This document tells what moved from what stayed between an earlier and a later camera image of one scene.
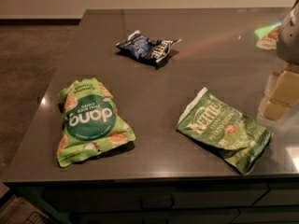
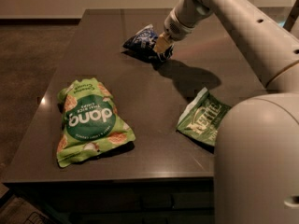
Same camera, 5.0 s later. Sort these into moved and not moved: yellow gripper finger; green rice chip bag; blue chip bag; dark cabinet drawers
Moved: blue chip bag; yellow gripper finger
Not moved: green rice chip bag; dark cabinet drawers
